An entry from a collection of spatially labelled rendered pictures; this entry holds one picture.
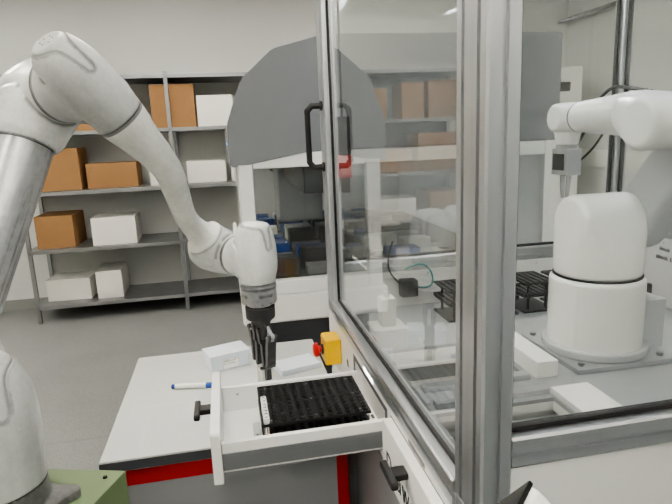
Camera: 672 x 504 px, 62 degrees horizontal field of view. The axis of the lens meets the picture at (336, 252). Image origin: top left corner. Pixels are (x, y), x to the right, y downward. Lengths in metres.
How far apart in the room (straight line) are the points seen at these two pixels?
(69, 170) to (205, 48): 1.59
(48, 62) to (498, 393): 0.90
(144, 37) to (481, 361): 4.99
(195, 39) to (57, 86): 4.32
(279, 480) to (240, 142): 1.05
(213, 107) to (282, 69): 2.98
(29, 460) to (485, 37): 0.88
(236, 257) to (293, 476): 0.55
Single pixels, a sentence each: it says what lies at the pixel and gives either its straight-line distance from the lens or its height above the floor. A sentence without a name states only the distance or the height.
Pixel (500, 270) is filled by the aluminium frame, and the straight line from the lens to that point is 0.65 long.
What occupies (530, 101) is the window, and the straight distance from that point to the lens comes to 0.66.
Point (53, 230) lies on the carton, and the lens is 5.15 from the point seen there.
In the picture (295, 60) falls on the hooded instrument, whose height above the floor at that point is 1.70.
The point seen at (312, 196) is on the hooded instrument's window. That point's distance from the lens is 1.96.
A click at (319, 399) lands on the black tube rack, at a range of 1.24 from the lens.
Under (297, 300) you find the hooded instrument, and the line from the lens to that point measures 2.00.
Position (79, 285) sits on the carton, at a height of 0.27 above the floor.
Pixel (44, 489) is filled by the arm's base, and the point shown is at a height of 0.91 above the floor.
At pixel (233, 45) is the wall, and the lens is 5.41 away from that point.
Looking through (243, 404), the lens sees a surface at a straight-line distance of 1.36.
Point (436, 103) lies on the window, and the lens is 0.79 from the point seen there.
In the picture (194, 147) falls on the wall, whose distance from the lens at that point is 5.35.
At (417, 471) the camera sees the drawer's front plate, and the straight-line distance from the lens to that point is 0.96.
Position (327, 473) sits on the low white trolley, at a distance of 1.48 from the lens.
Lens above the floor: 1.46
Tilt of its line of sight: 12 degrees down
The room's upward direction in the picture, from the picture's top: 2 degrees counter-clockwise
